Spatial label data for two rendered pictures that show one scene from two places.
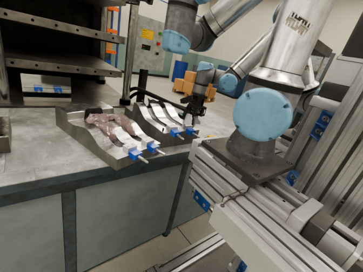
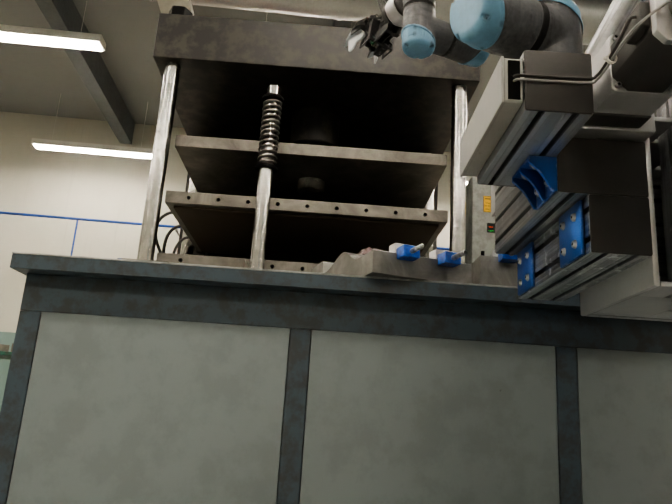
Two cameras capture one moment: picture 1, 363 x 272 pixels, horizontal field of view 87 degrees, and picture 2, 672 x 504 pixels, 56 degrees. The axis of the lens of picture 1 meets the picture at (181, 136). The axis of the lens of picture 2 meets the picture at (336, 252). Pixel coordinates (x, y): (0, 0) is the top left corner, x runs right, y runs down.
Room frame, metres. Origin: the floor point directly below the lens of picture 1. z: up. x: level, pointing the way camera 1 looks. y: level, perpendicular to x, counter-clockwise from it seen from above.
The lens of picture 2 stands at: (-0.49, -0.64, 0.46)
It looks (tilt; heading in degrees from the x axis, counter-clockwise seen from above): 15 degrees up; 41
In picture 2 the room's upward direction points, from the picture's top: 4 degrees clockwise
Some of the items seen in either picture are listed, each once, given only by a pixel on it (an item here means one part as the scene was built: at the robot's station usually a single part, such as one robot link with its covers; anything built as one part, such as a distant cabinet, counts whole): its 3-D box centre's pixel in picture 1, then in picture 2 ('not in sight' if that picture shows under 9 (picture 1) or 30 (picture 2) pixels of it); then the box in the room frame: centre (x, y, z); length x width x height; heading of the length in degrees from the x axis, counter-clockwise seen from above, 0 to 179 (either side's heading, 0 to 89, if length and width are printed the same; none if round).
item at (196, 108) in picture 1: (196, 104); not in sight; (1.01, -0.04, 1.05); 0.09 x 0.08 x 0.12; 43
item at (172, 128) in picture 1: (176, 134); (509, 254); (0.93, 0.03, 0.89); 0.13 x 0.05 x 0.05; 42
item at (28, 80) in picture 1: (44, 79); not in sight; (1.39, 1.11, 0.87); 0.50 x 0.27 x 0.17; 42
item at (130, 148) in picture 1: (136, 155); (410, 252); (0.68, 0.16, 0.86); 0.13 x 0.05 x 0.05; 60
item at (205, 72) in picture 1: (204, 73); not in sight; (1.01, -0.04, 1.21); 0.09 x 0.08 x 0.11; 92
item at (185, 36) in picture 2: not in sight; (315, 128); (1.41, 1.20, 1.75); 1.30 x 0.84 x 0.61; 132
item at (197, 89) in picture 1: (200, 89); not in sight; (1.02, -0.04, 1.13); 0.08 x 0.08 x 0.05
